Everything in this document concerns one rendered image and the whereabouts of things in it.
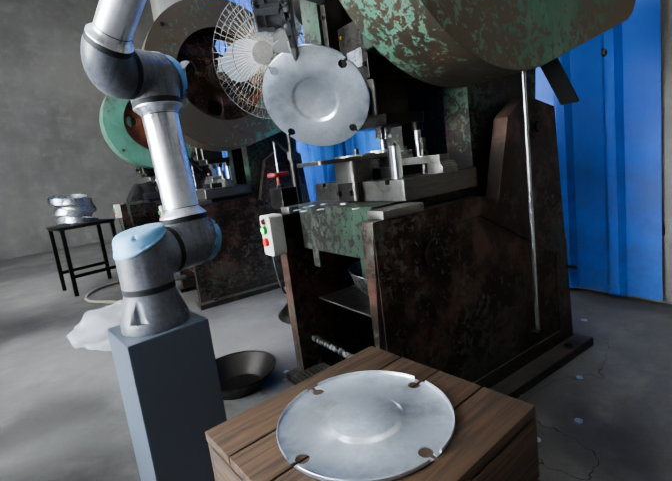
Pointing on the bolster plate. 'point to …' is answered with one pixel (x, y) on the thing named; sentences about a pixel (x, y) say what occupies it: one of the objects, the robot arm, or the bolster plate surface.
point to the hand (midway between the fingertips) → (297, 53)
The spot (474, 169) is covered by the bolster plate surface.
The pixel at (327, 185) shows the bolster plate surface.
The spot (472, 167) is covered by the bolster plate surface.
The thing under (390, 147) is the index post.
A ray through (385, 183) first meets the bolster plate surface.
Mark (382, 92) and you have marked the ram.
